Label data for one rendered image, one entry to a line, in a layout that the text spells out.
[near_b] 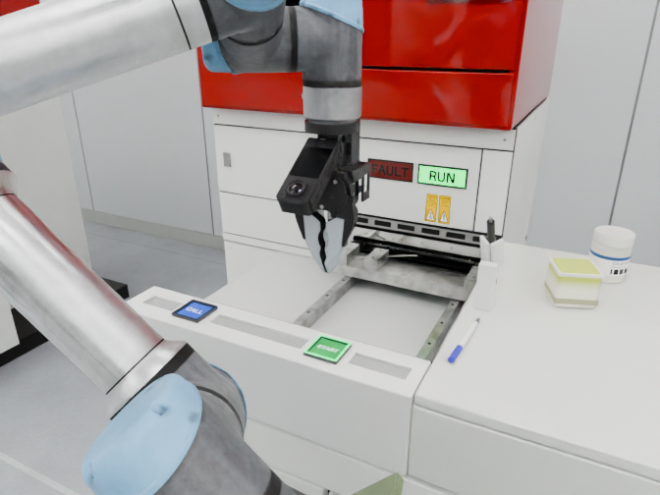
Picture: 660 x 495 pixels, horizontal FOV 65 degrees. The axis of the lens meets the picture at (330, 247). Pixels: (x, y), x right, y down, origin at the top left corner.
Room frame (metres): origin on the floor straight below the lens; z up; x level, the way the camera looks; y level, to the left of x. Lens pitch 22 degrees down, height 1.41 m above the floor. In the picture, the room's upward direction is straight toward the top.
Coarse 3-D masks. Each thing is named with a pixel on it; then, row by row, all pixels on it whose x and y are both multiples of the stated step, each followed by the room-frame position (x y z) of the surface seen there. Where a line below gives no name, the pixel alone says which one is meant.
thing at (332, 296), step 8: (344, 280) 1.14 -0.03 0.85; (352, 280) 1.17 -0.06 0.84; (336, 288) 1.10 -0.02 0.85; (344, 288) 1.13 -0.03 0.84; (328, 296) 1.06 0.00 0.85; (336, 296) 1.09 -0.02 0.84; (312, 304) 1.02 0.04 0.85; (320, 304) 1.02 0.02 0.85; (328, 304) 1.05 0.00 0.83; (304, 312) 0.99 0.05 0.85; (312, 312) 0.99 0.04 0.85; (320, 312) 1.02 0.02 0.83; (296, 320) 0.95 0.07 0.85; (304, 320) 0.95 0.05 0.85; (312, 320) 0.98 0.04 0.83
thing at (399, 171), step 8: (376, 168) 1.26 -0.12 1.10; (384, 168) 1.25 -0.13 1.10; (392, 168) 1.24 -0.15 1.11; (400, 168) 1.23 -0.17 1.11; (408, 168) 1.22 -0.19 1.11; (376, 176) 1.26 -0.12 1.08; (384, 176) 1.25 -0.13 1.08; (392, 176) 1.24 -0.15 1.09; (400, 176) 1.23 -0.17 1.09; (408, 176) 1.22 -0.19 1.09
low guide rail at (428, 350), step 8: (448, 304) 1.02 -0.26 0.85; (456, 304) 1.02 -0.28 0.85; (448, 312) 0.99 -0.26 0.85; (456, 312) 1.02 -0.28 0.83; (440, 320) 0.95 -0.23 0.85; (448, 320) 0.95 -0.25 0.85; (440, 328) 0.92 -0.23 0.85; (448, 328) 0.96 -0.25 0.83; (432, 336) 0.89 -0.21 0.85; (440, 336) 0.90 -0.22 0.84; (424, 344) 0.86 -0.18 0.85; (432, 344) 0.86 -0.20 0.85; (440, 344) 0.91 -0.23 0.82; (424, 352) 0.84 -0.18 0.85; (432, 352) 0.85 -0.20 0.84
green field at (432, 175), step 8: (424, 168) 1.21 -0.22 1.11; (432, 168) 1.20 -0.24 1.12; (440, 168) 1.19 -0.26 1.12; (424, 176) 1.20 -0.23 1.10; (432, 176) 1.20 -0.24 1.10; (440, 176) 1.19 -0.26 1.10; (448, 176) 1.18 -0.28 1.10; (456, 176) 1.17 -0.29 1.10; (464, 176) 1.16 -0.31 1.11; (440, 184) 1.19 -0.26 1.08; (448, 184) 1.18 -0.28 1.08; (456, 184) 1.17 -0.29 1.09; (464, 184) 1.16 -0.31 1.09
